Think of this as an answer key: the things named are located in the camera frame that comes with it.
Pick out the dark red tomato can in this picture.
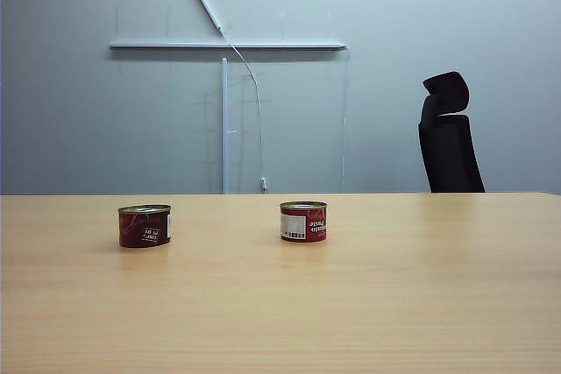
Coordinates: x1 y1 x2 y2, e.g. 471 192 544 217
117 203 173 249

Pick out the thin grey hanging wire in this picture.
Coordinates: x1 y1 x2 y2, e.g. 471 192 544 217
338 47 352 194

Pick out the red tomato paste can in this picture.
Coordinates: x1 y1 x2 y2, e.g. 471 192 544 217
279 201 329 243

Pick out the white horizontal wall rail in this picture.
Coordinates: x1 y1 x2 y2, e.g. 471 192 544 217
109 39 350 52

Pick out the black mesh office chair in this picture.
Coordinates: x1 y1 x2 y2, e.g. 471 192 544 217
417 70 486 194

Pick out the white hanging cable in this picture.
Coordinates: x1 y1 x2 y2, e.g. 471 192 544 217
220 26 269 194

